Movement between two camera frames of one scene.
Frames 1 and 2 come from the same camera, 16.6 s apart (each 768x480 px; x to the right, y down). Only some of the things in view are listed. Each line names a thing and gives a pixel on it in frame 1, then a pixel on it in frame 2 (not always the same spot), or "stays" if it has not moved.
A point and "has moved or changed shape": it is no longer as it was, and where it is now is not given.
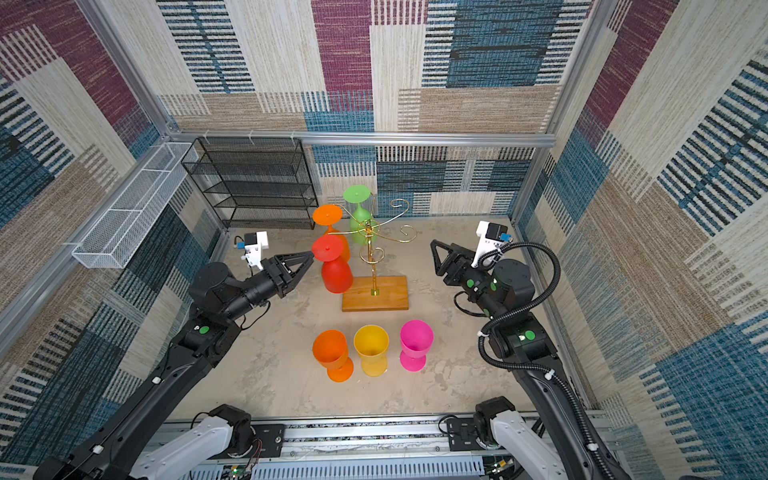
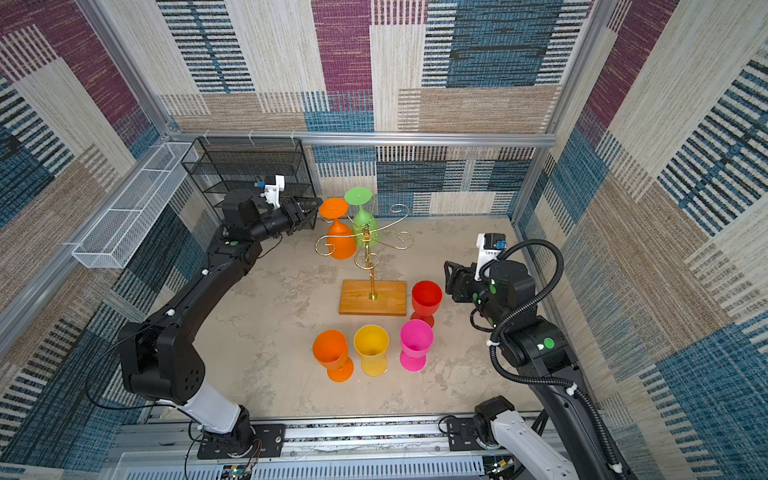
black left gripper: (281, 280) -> (294, 211)
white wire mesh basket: (114, 239) stays
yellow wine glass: (371, 343) stays
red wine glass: (337, 273) -> (426, 301)
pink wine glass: (416, 338) stays
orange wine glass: (331, 349) stays
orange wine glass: (330, 215) has moved or changed shape
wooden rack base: (377, 293) stays
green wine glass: (363, 227) stays
